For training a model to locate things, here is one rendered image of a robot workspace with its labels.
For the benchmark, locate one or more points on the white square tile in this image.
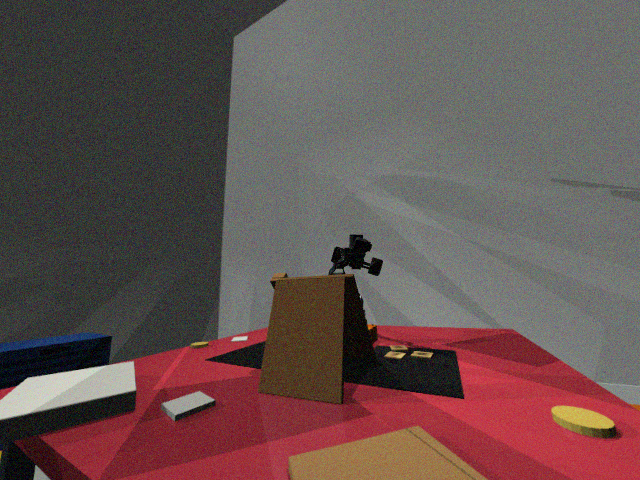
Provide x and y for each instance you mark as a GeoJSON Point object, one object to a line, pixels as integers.
{"type": "Point", "coordinates": [187, 405]}

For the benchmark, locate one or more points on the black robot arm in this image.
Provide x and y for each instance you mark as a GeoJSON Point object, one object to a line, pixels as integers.
{"type": "Point", "coordinates": [356, 244]}

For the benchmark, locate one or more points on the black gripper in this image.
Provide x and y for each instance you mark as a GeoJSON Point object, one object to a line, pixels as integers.
{"type": "Point", "coordinates": [356, 260]}

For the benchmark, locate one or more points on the white flat rectangular board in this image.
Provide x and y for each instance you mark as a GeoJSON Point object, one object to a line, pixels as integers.
{"type": "Point", "coordinates": [52, 402]}

